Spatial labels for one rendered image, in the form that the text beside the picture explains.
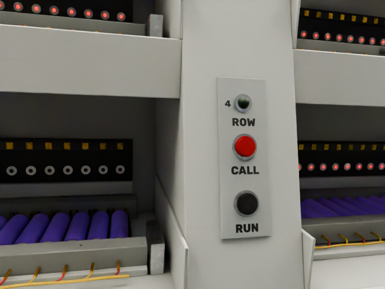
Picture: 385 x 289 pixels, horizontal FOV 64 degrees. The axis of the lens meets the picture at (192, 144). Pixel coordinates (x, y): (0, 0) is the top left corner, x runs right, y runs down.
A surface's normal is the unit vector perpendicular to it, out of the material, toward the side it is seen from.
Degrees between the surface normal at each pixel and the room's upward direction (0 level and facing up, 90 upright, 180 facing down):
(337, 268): 15
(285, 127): 90
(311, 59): 105
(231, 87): 90
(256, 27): 90
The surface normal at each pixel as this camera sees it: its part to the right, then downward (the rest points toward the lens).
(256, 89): 0.22, -0.10
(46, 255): 0.22, 0.17
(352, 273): 0.04, -0.99
